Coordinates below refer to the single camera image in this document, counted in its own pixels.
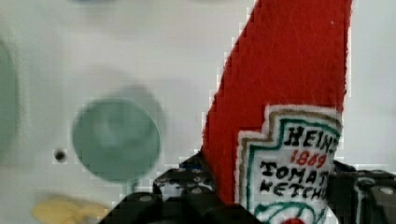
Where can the green mug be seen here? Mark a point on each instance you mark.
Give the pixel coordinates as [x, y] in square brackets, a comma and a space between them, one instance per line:
[119, 136]

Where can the red plush ketchup bottle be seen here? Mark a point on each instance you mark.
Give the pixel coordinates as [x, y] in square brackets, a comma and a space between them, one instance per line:
[276, 120]

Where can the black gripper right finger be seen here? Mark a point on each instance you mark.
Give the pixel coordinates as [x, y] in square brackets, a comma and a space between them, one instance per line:
[362, 196]

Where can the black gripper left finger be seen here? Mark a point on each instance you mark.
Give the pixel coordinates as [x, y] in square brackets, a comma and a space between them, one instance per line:
[183, 195]

